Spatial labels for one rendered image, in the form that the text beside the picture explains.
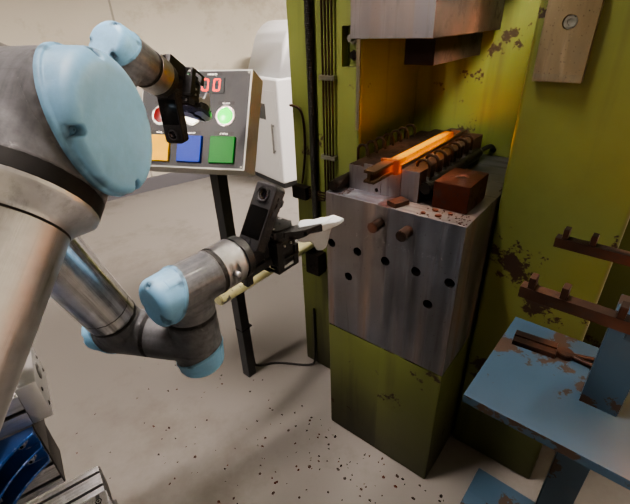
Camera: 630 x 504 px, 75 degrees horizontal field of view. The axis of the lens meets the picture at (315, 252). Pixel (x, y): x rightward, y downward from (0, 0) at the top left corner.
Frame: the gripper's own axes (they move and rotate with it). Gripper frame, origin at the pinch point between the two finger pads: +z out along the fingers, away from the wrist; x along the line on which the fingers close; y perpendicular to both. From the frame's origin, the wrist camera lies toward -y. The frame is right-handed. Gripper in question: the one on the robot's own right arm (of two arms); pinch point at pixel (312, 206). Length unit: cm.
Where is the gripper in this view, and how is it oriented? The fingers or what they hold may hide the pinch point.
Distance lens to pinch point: 79.0
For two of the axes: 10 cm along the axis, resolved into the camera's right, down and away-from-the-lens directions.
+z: 6.2, -4.1, 6.7
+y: 0.4, 8.7, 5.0
